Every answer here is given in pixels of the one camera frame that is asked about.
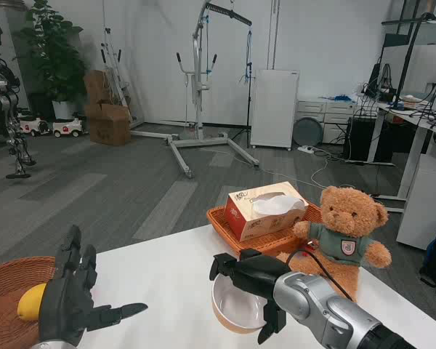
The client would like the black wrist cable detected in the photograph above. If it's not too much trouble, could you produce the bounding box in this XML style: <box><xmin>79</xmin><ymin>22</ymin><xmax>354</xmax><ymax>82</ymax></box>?
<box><xmin>285</xmin><ymin>249</ymin><xmax>355</xmax><ymax>302</ymax></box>

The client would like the white plant pot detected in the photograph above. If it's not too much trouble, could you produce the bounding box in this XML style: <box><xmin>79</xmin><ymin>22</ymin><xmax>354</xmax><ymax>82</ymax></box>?
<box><xmin>52</xmin><ymin>100</ymin><xmax>77</xmax><ymax>121</ymax></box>

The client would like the grey patient lift gantry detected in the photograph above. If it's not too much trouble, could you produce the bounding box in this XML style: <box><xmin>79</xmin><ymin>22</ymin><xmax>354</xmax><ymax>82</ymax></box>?
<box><xmin>130</xmin><ymin>0</ymin><xmax>261</xmax><ymax>179</ymax></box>

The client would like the white and orange plastic bowl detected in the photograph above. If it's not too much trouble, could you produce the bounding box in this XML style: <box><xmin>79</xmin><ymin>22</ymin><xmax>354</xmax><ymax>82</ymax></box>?
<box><xmin>211</xmin><ymin>272</ymin><xmax>277</xmax><ymax>334</ymax></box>

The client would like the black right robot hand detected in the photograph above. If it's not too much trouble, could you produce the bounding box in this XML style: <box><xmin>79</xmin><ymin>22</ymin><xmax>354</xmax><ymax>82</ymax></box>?
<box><xmin>209</xmin><ymin>249</ymin><xmax>291</xmax><ymax>345</ymax></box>

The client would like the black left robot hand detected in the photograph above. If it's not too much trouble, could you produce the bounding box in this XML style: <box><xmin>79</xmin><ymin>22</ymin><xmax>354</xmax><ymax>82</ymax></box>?
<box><xmin>39</xmin><ymin>224</ymin><xmax>149</xmax><ymax>346</ymax></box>

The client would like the orange rectangular woven basket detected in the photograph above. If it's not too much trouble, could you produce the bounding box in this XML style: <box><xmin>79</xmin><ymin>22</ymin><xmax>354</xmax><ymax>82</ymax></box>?
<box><xmin>206</xmin><ymin>201</ymin><xmax>324</xmax><ymax>260</ymax></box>

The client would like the green potted plant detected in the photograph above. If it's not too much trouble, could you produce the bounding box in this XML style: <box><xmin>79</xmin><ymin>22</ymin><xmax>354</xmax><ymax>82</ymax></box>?
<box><xmin>13</xmin><ymin>0</ymin><xmax>89</xmax><ymax>103</ymax></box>

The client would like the folded grey lift frame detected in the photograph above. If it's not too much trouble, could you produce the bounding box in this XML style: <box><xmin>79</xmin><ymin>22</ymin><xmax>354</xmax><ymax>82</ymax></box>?
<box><xmin>100</xmin><ymin>27</ymin><xmax>134</xmax><ymax>113</ymax></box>

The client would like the white drawer cabinet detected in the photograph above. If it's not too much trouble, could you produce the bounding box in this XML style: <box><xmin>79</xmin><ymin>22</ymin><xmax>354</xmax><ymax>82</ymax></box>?
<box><xmin>296</xmin><ymin>100</ymin><xmax>360</xmax><ymax>145</ymax></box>

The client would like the yellow lemon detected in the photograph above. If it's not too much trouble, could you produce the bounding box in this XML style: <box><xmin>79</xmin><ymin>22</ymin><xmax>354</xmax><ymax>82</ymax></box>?
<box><xmin>17</xmin><ymin>283</ymin><xmax>47</xmax><ymax>321</ymax></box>

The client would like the round brown wicker basket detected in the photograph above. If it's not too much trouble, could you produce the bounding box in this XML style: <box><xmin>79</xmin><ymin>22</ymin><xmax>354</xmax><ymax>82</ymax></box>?
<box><xmin>0</xmin><ymin>256</ymin><xmax>57</xmax><ymax>349</ymax></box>

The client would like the black computer tower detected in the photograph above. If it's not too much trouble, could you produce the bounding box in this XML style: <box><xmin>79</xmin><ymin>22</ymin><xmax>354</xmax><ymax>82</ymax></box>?
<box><xmin>343</xmin><ymin>116</ymin><xmax>372</xmax><ymax>161</ymax></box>

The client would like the white office desk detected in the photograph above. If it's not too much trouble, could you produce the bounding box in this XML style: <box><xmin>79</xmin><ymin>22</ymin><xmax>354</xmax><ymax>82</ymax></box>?
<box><xmin>366</xmin><ymin>101</ymin><xmax>436</xmax><ymax>214</ymax></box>

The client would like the round grey tray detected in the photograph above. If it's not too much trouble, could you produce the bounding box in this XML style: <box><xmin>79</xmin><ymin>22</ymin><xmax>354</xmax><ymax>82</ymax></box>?
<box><xmin>293</xmin><ymin>116</ymin><xmax>324</xmax><ymax>147</ymax></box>

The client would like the black tripod stand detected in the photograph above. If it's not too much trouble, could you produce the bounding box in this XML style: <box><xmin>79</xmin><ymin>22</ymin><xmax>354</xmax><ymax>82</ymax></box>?
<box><xmin>232</xmin><ymin>28</ymin><xmax>254</xmax><ymax>148</ymax></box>

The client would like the small cardboard box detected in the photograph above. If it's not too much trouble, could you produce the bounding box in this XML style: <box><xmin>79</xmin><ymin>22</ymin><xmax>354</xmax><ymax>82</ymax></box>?
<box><xmin>83</xmin><ymin>68</ymin><xmax>113</xmax><ymax>106</ymax></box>

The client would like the white low side cabinet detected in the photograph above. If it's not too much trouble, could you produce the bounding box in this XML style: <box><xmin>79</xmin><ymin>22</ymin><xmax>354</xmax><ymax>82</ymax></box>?
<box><xmin>395</xmin><ymin>154</ymin><xmax>436</xmax><ymax>251</ymax></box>

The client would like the white toy car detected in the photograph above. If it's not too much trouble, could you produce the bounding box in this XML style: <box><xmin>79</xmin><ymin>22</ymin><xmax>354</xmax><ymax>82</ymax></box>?
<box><xmin>52</xmin><ymin>116</ymin><xmax>84</xmax><ymax>139</ymax></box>
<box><xmin>17</xmin><ymin>116</ymin><xmax>52</xmax><ymax>137</ymax></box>

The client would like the red and beige tissue box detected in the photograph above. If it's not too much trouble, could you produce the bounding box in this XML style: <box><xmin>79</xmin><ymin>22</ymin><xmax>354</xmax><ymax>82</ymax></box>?
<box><xmin>224</xmin><ymin>181</ymin><xmax>309</xmax><ymax>243</ymax></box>

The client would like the hanging humanoid robot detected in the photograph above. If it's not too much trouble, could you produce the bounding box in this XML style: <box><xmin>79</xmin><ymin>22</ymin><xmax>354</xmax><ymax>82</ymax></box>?
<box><xmin>0</xmin><ymin>14</ymin><xmax>37</xmax><ymax>180</ymax></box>

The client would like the tall white cabinet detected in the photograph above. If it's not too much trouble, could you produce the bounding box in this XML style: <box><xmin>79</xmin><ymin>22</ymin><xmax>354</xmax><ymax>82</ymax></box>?
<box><xmin>250</xmin><ymin>68</ymin><xmax>301</xmax><ymax>149</ymax></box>

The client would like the large cardboard box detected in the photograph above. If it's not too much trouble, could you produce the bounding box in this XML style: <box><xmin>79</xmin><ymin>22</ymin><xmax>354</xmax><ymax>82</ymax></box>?
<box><xmin>85</xmin><ymin>103</ymin><xmax>132</xmax><ymax>147</ymax></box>

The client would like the brown teddy bear green shirt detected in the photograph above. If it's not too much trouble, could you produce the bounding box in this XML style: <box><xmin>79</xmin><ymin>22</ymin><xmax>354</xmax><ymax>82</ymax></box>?
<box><xmin>275</xmin><ymin>185</ymin><xmax>392</xmax><ymax>302</ymax></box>

